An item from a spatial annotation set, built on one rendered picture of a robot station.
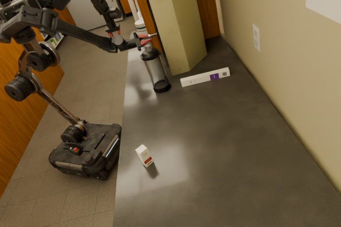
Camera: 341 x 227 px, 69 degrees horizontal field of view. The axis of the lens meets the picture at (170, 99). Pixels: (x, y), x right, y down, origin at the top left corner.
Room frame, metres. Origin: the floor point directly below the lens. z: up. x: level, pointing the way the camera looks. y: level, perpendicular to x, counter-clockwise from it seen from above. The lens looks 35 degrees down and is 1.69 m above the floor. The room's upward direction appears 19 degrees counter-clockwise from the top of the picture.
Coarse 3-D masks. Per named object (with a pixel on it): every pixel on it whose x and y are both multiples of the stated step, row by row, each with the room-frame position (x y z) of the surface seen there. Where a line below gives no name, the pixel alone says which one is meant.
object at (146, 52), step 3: (147, 45) 1.20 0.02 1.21; (150, 45) 1.19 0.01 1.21; (147, 48) 1.18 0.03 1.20; (150, 48) 1.18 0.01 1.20; (153, 48) 1.20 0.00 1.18; (144, 51) 1.21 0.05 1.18; (147, 51) 1.18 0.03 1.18; (150, 51) 1.18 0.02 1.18; (153, 51) 1.17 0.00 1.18; (156, 51) 1.17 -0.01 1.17; (144, 54) 1.17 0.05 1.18; (147, 54) 1.16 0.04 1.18; (150, 54) 1.15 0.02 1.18; (153, 54) 1.15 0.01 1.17; (144, 57) 1.16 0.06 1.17; (147, 57) 1.15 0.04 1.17
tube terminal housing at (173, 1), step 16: (160, 0) 1.28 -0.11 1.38; (176, 0) 1.30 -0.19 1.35; (192, 0) 1.38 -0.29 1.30; (160, 16) 1.28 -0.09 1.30; (176, 16) 1.28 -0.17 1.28; (192, 16) 1.36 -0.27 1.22; (160, 32) 1.28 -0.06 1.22; (176, 32) 1.28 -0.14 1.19; (192, 32) 1.34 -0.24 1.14; (176, 48) 1.28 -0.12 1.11; (192, 48) 1.32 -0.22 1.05; (176, 64) 1.28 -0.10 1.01; (192, 64) 1.30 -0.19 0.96
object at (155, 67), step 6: (156, 48) 1.22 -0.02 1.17; (156, 54) 1.15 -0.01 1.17; (144, 60) 1.16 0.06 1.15; (150, 60) 1.15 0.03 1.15; (156, 60) 1.15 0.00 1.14; (150, 66) 1.15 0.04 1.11; (156, 66) 1.15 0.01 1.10; (162, 66) 1.17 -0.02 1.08; (150, 72) 1.16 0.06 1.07; (156, 72) 1.15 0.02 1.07; (162, 72) 1.16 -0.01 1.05; (150, 78) 1.18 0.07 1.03; (156, 78) 1.15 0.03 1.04; (162, 78) 1.15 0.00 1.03; (156, 84) 1.15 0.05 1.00; (162, 84) 1.15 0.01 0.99
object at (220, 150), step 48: (144, 48) 1.83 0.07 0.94; (144, 96) 1.17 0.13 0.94; (192, 96) 1.02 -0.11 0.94; (240, 96) 0.90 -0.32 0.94; (144, 144) 0.80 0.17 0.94; (192, 144) 0.71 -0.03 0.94; (240, 144) 0.63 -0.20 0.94; (288, 144) 0.56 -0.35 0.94; (144, 192) 0.56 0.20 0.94; (192, 192) 0.50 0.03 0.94; (240, 192) 0.44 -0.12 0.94; (288, 192) 0.39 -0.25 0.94; (336, 192) 0.35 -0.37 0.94
